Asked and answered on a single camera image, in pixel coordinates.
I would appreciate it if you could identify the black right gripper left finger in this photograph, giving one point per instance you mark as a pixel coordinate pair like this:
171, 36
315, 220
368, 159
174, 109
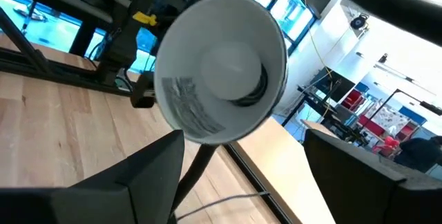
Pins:
103, 203

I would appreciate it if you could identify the person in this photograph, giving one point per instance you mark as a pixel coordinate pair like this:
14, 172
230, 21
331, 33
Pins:
419, 155

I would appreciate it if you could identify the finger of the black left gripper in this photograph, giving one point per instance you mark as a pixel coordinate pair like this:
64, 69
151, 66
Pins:
139, 94

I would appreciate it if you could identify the black gooseneck desk lamp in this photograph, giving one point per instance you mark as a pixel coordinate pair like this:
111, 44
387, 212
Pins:
193, 113

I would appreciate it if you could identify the light wooden desk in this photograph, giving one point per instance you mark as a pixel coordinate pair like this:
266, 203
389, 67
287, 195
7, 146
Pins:
286, 168

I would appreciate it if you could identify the black computer monitor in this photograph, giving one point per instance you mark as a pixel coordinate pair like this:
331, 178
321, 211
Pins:
333, 84

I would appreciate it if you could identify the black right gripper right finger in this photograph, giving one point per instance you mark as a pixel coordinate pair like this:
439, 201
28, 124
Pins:
373, 193

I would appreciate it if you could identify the white light bulb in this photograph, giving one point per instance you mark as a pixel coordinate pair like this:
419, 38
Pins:
229, 72

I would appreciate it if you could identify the black background rig frame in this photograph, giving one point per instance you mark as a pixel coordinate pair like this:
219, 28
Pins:
390, 101

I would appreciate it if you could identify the yellow tag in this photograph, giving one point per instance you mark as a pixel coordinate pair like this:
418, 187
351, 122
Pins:
145, 19

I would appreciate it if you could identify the large window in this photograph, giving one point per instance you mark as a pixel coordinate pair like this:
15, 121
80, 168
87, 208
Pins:
290, 13

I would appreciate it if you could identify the black ceiling camera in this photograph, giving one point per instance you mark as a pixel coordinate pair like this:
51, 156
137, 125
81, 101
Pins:
359, 21

